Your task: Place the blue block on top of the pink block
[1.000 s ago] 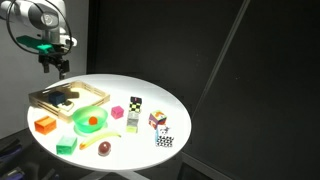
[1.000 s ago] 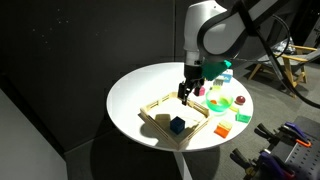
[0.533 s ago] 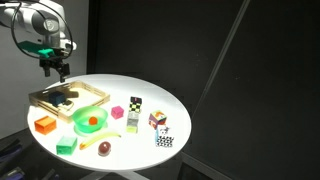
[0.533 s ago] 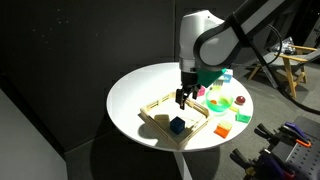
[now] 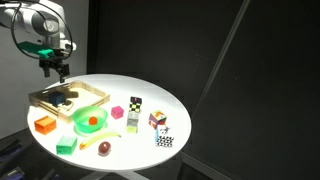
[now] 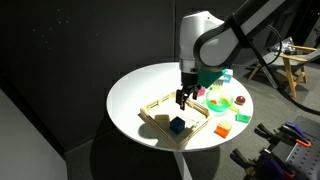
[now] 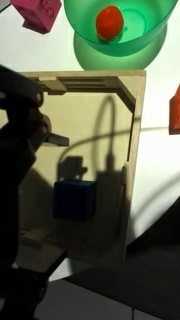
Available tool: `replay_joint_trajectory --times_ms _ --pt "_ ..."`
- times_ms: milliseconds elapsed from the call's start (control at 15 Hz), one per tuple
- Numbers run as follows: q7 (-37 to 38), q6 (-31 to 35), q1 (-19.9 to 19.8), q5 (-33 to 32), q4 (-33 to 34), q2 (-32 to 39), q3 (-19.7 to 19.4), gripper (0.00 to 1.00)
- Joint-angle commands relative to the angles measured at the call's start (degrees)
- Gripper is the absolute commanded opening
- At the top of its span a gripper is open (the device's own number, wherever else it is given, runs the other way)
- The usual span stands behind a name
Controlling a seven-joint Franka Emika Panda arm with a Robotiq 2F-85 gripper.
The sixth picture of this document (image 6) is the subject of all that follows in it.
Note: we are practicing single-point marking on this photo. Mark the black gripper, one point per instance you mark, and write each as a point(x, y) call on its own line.
point(190, 80)

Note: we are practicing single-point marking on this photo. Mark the blue block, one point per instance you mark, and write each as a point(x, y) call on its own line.
point(177, 125)

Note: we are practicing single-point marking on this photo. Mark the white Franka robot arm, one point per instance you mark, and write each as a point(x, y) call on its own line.
point(213, 36)

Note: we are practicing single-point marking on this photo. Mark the pink block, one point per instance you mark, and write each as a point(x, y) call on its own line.
point(201, 91)

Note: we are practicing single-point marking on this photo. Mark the grey and yellow block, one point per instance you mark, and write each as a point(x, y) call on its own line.
point(216, 87)

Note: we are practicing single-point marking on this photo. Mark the orange block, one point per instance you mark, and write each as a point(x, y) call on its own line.
point(222, 130)

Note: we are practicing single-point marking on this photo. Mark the green block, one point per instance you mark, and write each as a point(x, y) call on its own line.
point(243, 117)

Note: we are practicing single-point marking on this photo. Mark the small orange ball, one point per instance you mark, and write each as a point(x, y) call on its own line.
point(213, 101)

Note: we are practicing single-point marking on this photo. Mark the green plastic bowl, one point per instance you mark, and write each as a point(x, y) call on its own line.
point(219, 106)

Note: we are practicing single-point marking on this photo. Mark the wooden slatted tray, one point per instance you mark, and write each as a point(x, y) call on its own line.
point(156, 121)

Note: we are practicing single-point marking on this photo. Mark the yellow toy banana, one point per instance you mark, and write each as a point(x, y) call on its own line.
point(233, 108)

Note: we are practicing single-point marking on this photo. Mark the dark red toy plum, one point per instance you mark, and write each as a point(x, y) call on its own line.
point(240, 100)

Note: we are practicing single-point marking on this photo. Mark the wooden chair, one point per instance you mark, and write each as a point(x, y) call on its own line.
point(290, 71)

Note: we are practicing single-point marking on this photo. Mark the black perforated board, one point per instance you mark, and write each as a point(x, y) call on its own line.
point(308, 160)

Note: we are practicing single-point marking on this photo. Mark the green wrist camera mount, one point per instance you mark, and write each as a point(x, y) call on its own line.
point(208, 77)

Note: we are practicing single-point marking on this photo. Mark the white table pedestal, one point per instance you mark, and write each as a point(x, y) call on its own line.
point(184, 165)

